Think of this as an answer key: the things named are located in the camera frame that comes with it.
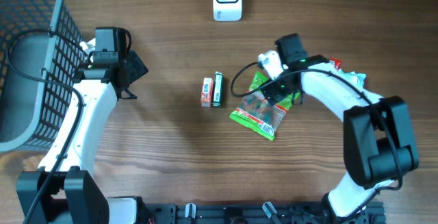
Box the red chocolate bar wrapper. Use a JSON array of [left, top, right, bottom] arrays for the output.
[[329, 58, 342, 70]]

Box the black right camera cable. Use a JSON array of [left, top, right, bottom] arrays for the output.
[[230, 61, 404, 218]]

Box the grey plastic mesh basket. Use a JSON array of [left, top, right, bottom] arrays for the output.
[[1, 0, 87, 152]]

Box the black left camera cable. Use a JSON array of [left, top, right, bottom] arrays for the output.
[[5, 28, 133, 224]]

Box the black camera cable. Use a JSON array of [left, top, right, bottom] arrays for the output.
[[5, 28, 133, 224], [230, 61, 404, 218]]

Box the green white gum pack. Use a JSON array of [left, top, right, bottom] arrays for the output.
[[212, 71, 223, 108]]

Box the green snack bag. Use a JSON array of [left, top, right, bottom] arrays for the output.
[[229, 91, 299, 140]]

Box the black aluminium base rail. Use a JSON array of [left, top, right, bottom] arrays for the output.
[[143, 199, 386, 224]]

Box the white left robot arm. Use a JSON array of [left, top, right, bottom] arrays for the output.
[[16, 27, 153, 223]]

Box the light teal tissue packet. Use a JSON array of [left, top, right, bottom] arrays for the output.
[[339, 69, 367, 88]]

